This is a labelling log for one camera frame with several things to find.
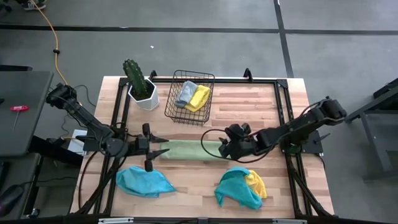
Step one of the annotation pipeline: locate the silver metal bracket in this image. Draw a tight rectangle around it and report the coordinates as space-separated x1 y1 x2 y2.
272 218 307 224
98 217 134 224

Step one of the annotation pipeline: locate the person's shoe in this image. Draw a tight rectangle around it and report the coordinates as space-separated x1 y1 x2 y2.
23 0 47 11

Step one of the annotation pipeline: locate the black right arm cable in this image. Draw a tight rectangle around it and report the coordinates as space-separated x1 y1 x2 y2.
200 128 280 164

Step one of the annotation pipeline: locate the yellow microfiber towel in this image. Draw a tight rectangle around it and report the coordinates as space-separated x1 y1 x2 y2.
185 85 211 113
244 170 267 200

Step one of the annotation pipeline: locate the dark grey desk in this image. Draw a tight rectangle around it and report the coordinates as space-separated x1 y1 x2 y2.
0 136 83 218

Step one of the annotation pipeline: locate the teal microfiber towel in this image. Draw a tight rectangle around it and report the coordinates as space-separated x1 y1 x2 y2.
115 166 177 198
213 167 264 210

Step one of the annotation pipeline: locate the white paper sheet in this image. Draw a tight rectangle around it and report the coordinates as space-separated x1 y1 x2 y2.
67 129 88 155

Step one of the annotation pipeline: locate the red-handled tool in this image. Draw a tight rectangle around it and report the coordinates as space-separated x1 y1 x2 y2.
9 105 30 130

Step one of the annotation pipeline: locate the green microfiber towel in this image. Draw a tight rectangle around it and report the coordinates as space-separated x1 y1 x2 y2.
159 139 229 162

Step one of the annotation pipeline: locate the black metal stand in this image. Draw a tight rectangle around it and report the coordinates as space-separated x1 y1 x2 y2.
345 77 398 181

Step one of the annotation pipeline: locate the yellow extension cable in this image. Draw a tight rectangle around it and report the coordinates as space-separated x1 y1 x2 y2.
29 0 69 85

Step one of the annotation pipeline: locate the black floor cable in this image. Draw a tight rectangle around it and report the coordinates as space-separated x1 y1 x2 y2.
58 84 97 138

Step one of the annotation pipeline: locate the grey microfiber towel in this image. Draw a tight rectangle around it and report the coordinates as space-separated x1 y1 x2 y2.
174 80 198 109

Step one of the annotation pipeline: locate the black wire basket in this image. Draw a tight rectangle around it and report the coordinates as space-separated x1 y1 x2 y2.
164 70 215 126

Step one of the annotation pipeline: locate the black table frame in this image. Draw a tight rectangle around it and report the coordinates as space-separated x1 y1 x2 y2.
71 70 335 218

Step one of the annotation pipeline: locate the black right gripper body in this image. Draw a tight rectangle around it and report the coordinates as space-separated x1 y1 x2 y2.
218 123 259 159

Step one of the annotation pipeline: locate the white plant pot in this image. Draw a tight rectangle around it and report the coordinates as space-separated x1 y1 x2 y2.
127 77 160 111

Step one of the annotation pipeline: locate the green cactus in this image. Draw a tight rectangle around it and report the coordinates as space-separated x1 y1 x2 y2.
122 58 153 98

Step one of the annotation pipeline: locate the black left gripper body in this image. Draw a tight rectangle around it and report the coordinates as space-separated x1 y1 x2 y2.
127 123 154 172

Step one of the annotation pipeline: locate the grey side table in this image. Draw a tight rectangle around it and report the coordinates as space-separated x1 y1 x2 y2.
0 70 54 157

